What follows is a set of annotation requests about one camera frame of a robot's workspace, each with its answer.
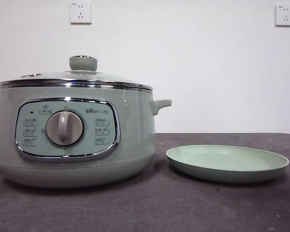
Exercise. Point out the glass lid with round knob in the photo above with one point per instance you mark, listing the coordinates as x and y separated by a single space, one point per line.
83 64

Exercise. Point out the pale green electric steamer pot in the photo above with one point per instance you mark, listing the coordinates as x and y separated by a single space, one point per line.
125 135

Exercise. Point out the pale green round plate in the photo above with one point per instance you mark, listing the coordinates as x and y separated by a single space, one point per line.
227 164

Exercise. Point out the white wall socket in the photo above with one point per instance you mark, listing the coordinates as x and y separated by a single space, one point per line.
285 15
81 12

